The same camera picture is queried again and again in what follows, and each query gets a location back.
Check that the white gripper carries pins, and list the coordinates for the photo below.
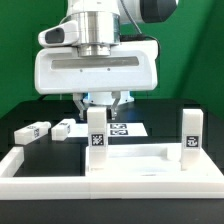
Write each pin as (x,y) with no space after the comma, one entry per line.
(130,67)

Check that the white desk top tray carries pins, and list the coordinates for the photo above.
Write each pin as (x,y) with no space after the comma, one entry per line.
(147,160)

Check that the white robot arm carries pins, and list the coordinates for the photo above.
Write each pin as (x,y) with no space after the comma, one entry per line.
(87,56)

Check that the sheet with fiducial markers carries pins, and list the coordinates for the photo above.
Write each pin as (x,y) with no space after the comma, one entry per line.
(114,130)

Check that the white U-shaped frame fence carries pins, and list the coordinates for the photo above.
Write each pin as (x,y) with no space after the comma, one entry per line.
(101,187)

